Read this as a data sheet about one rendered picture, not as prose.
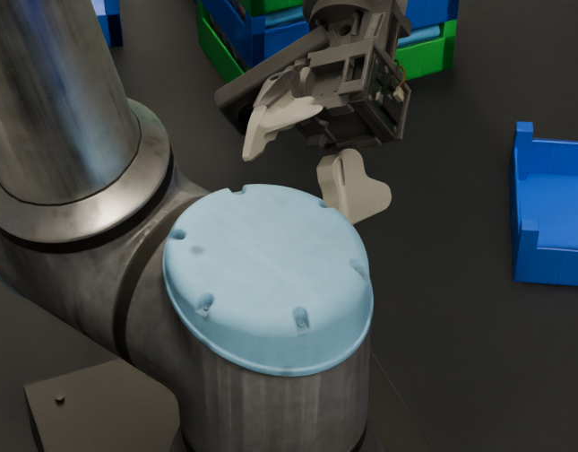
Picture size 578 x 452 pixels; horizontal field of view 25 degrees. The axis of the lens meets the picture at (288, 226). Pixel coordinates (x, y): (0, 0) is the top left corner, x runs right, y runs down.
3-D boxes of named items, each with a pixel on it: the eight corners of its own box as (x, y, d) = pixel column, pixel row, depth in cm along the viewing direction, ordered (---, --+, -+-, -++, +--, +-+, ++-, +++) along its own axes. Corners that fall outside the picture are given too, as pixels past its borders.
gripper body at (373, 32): (358, 93, 102) (382, -22, 108) (267, 112, 107) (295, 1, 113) (402, 149, 107) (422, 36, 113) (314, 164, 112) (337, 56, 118)
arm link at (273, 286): (286, 517, 96) (282, 350, 85) (121, 408, 104) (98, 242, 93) (407, 396, 105) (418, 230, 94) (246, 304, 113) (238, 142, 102)
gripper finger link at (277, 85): (262, 87, 102) (311, 56, 109) (245, 91, 102) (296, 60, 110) (280, 143, 103) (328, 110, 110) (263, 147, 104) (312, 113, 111)
